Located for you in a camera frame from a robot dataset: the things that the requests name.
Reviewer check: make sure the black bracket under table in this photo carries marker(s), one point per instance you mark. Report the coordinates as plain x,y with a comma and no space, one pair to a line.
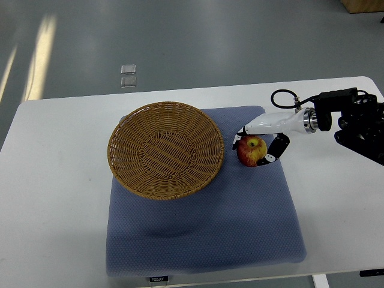
371,273

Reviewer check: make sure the white table leg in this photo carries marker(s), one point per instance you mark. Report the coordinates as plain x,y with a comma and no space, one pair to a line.
320,281

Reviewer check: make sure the wooden box corner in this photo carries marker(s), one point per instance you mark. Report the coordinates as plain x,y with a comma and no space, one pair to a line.
363,6

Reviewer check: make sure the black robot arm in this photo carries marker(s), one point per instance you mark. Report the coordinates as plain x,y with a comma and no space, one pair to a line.
360,121

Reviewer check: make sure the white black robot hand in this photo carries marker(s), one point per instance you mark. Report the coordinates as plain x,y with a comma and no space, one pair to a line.
274,128

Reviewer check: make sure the red yellow apple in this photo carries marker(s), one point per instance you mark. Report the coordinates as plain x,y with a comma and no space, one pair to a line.
250,150

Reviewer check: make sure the brown wicker basket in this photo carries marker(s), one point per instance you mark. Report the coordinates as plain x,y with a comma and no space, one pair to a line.
165,151

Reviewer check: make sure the lower floor outlet plate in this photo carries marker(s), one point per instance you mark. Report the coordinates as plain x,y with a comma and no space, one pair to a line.
128,81

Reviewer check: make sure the floor outlet plate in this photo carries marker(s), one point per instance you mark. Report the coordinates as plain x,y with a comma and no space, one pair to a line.
128,69
128,81

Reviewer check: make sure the blue grey fabric mat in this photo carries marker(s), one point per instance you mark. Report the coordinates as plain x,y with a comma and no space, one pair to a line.
244,217

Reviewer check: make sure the black table control label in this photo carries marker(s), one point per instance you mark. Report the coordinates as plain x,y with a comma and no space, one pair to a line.
158,279

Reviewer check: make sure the upper floor outlet plate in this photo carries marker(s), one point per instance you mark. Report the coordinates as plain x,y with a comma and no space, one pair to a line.
128,69

